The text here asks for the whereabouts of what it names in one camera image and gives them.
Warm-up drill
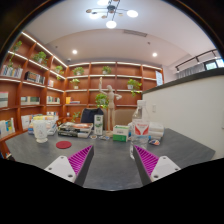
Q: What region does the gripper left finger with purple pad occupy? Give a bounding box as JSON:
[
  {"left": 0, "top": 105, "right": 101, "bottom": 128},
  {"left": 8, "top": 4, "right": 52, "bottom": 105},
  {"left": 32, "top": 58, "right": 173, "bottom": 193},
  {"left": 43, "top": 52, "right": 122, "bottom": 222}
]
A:
[{"left": 45, "top": 145, "right": 94, "bottom": 186}]

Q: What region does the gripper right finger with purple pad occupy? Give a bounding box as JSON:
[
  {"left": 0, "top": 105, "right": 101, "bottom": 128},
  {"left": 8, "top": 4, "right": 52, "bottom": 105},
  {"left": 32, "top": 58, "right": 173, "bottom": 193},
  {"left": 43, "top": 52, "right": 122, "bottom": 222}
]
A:
[{"left": 133, "top": 146, "right": 180, "bottom": 185}]

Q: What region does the clear plastic water bottle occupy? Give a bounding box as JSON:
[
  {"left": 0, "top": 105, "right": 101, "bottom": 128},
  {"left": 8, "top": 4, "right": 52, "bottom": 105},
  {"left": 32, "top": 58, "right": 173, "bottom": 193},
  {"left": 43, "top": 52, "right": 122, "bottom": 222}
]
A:
[{"left": 130, "top": 100, "right": 149, "bottom": 158}]

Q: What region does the red round coaster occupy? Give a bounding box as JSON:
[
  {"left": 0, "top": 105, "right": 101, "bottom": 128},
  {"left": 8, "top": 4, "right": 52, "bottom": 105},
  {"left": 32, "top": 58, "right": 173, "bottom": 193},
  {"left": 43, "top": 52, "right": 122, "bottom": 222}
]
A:
[{"left": 56, "top": 141, "right": 72, "bottom": 149}]

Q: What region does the stack of white books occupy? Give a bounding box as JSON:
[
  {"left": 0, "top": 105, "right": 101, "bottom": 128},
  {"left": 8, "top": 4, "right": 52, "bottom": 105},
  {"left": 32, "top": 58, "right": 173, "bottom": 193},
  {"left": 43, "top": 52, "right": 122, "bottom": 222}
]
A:
[{"left": 149, "top": 122, "right": 164, "bottom": 139}]

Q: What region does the stack of dark books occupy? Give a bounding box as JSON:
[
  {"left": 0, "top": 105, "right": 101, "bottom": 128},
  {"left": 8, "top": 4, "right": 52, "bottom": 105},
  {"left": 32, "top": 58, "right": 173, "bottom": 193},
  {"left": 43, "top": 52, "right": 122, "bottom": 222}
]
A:
[{"left": 58, "top": 122, "right": 93, "bottom": 138}]

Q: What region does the green white tissue box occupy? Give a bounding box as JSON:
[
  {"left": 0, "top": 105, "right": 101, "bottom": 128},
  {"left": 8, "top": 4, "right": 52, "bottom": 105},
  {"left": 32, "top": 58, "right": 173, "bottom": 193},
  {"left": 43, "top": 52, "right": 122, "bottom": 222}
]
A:
[{"left": 113, "top": 125, "right": 129, "bottom": 142}]

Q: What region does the white glass cup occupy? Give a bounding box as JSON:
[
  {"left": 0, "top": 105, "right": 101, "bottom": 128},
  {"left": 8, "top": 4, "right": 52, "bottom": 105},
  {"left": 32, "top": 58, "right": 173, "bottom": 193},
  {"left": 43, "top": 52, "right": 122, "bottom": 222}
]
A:
[{"left": 33, "top": 120, "right": 48, "bottom": 143}]

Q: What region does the white green carton box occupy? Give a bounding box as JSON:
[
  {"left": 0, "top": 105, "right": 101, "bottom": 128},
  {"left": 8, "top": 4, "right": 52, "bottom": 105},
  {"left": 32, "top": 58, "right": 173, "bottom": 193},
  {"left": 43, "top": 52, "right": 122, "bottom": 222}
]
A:
[{"left": 94, "top": 115, "right": 103, "bottom": 135}]

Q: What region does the dark blue chair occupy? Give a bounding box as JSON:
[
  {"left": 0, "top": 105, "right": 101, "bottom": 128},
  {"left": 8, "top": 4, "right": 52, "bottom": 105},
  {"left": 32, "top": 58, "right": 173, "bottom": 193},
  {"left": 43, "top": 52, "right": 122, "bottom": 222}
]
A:
[{"left": 81, "top": 108, "right": 103, "bottom": 123}]

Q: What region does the beige chair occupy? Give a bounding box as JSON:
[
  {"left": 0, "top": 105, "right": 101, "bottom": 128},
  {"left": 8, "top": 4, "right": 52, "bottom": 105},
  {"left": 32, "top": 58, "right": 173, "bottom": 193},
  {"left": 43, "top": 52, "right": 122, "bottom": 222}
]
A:
[{"left": 114, "top": 109, "right": 134, "bottom": 125}]

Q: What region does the green potted plant on table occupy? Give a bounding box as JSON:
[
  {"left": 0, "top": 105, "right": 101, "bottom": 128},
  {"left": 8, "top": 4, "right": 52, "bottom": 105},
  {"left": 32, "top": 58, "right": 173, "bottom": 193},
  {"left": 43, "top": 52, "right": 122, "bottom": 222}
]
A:
[{"left": 95, "top": 93, "right": 109, "bottom": 109}]

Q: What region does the wooden artist mannequin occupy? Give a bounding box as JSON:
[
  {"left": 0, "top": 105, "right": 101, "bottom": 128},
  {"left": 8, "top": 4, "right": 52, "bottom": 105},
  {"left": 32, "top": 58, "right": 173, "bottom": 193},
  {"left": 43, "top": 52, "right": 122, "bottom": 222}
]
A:
[{"left": 99, "top": 79, "right": 122, "bottom": 137}]

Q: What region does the ceiling chandelier lamp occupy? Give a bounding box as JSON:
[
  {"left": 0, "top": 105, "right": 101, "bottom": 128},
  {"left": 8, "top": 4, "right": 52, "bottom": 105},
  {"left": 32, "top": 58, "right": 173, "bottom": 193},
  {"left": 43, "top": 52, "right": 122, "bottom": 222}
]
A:
[{"left": 86, "top": 0, "right": 138, "bottom": 29}]

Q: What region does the wooden wall bookshelf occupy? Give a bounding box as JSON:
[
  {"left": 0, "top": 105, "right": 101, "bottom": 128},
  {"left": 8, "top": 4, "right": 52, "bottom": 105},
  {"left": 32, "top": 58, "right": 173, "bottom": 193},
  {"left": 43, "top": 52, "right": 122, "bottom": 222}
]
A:
[{"left": 0, "top": 33, "right": 163, "bottom": 136}]

